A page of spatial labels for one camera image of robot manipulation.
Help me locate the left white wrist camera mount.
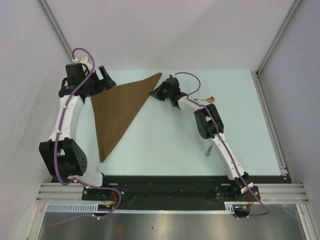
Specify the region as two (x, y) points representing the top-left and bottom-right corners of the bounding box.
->
(72, 55), (92, 68)

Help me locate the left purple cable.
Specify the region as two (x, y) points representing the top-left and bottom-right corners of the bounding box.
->
(48, 47), (123, 227)

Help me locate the aluminium rail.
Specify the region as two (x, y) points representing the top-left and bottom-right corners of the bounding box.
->
(251, 71), (290, 176)
(36, 183), (309, 204)

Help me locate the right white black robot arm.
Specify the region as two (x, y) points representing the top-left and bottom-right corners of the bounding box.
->
(149, 75), (254, 201)

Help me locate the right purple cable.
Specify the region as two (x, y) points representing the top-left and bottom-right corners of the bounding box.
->
(171, 71), (271, 220)

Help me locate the aluminium front rail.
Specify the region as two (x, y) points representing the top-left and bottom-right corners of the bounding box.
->
(36, 183), (309, 204)

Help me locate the aluminium corner post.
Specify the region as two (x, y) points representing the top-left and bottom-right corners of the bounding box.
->
(37, 0), (73, 63)
(255, 0), (304, 77)

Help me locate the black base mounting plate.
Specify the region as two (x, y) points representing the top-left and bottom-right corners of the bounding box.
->
(51, 174), (292, 205)

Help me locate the gold spoon with dark handle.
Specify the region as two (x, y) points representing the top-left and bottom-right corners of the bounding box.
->
(193, 96), (215, 104)

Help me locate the purple cable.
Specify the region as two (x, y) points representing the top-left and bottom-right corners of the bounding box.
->
(48, 47), (123, 227)
(171, 71), (271, 220)

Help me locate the white slotted cable duct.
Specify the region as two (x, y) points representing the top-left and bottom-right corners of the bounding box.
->
(46, 201), (237, 215)

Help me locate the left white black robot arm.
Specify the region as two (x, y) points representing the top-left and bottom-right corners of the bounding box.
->
(38, 62), (116, 200)

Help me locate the right aluminium corner post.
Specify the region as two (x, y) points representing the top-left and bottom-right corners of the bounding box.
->
(255, 0), (304, 77)

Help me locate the right side aluminium rail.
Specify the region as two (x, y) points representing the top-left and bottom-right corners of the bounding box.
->
(251, 71), (290, 176)

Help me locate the silver fork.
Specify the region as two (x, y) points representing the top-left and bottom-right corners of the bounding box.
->
(205, 145), (213, 157)

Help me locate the left aluminium corner post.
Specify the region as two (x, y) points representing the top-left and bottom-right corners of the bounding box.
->
(37, 0), (73, 63)

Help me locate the brown cloth napkin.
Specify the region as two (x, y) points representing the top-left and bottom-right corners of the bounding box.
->
(90, 72), (162, 163)

